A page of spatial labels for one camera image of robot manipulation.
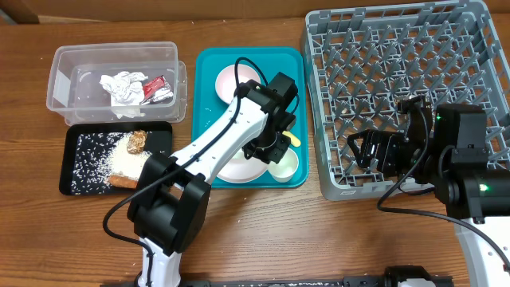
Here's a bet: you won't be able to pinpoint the yellow plastic spoon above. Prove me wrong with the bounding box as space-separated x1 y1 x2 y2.
282 131 301 147

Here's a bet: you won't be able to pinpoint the white plastic cup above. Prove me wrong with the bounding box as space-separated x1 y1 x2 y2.
267 149 300 183

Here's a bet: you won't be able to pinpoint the white round plate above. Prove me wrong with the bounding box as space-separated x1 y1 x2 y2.
217 149 268 183

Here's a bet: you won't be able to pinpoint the pink bowl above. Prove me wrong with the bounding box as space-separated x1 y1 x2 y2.
215 64 261 104

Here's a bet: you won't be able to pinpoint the red foil wrapper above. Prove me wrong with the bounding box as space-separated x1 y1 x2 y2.
140 76 174 105

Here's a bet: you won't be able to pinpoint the brown food scraps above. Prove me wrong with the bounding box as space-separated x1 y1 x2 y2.
127 130 147 155

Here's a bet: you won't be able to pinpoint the white napkin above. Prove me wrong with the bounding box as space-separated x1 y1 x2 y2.
100 71 148 119

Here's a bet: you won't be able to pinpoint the brown sausage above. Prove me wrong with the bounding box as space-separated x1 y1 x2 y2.
108 175 138 189

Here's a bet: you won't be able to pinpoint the white rice pile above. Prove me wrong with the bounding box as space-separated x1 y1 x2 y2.
70 131 166 195

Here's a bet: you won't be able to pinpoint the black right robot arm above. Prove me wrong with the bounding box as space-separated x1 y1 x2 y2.
347 96 509 286

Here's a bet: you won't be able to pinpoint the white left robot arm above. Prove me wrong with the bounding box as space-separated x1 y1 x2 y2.
127 73 299 286

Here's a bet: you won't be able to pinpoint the grey dishwasher rack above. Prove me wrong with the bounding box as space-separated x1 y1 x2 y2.
302 1 509 201

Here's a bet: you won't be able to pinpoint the teal plastic tray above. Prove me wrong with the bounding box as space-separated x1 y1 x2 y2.
191 46 309 189

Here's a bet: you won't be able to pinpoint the black tray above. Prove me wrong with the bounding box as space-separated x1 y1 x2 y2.
59 121 173 195

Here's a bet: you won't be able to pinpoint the clear plastic bin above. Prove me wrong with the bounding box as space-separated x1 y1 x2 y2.
46 41 187 125

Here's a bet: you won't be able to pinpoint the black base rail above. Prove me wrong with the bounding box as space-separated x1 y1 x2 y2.
99 265 455 287

